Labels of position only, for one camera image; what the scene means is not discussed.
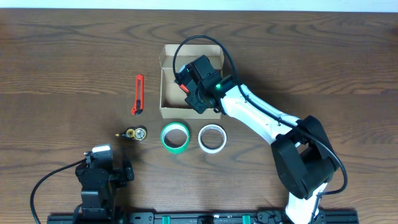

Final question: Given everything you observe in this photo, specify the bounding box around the red utility knife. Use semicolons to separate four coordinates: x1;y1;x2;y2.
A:
131;73;144;115

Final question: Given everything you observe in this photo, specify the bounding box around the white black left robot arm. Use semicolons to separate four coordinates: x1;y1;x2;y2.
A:
72;151;134;223

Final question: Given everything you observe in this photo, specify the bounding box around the white tape roll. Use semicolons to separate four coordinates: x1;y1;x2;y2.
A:
198;124;227;154

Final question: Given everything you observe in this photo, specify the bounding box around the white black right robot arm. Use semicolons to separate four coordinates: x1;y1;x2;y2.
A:
173;60;345;223

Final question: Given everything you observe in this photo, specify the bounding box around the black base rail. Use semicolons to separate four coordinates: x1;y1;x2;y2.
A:
46;210;360;224

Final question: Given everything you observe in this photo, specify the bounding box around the black gold correction tape dispenser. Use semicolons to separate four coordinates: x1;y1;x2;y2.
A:
115;126;147;141

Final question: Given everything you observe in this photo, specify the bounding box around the red black stapler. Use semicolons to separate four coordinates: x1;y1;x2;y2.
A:
180;84;190;94

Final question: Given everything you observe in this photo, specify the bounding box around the open cardboard box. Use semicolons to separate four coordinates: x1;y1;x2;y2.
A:
159;44;224;119

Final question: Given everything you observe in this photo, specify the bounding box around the green tape roll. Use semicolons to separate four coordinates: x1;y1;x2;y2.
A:
160;122;190;154

